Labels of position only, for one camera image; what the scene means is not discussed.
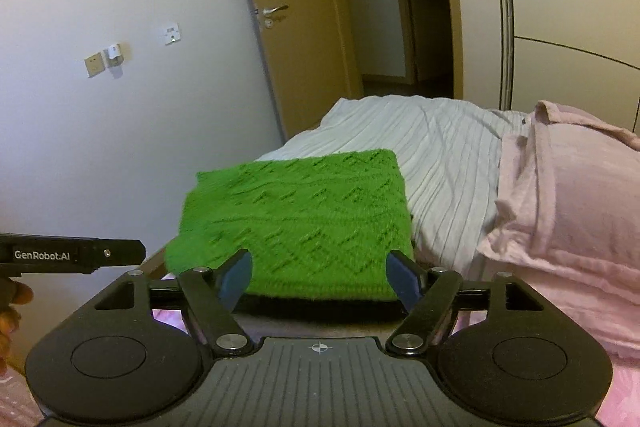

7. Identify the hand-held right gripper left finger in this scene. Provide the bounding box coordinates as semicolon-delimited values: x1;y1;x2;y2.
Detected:
94;248;254;357

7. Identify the green knitted sweater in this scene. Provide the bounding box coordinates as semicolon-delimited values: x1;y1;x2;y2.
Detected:
163;148;415;303

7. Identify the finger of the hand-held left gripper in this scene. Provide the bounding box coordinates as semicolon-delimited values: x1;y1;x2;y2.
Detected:
94;238;147;269

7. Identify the grey striped duvet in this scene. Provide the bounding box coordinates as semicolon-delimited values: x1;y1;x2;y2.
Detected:
257;95;532;266

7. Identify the wooden door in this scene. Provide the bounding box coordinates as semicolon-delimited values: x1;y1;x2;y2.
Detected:
229;0;364;144

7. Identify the person's left hand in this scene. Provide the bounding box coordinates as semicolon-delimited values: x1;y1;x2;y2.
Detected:
0;281;34;376

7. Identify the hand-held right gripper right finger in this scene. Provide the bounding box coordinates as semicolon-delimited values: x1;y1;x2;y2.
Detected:
385;249;546;357

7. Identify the white wardrobe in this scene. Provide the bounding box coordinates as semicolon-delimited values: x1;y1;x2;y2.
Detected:
492;0;640;134

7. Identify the beige wall socket plate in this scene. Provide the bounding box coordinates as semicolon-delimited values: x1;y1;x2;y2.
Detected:
83;52;105;78

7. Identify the metal door handle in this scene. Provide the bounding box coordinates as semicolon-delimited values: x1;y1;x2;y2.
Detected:
252;4;290;30

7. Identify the white plug-in night light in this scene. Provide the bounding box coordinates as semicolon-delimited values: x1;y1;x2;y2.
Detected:
103;42;125;68

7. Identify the pale pink folded quilt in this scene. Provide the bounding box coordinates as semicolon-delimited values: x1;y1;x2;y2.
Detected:
477;100;640;361

